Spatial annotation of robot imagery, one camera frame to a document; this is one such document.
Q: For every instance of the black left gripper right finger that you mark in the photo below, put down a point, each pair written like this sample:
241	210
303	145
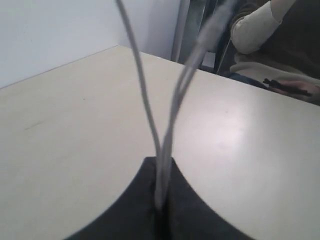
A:
190	218

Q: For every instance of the person's right hand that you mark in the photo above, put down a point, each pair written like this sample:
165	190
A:
310	88

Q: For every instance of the black handheld controller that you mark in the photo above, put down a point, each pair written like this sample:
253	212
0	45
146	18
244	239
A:
288	89

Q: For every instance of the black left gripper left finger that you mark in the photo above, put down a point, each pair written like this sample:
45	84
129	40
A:
132	215

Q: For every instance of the seated person in brown sweater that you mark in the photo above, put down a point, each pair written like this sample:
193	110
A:
277	40

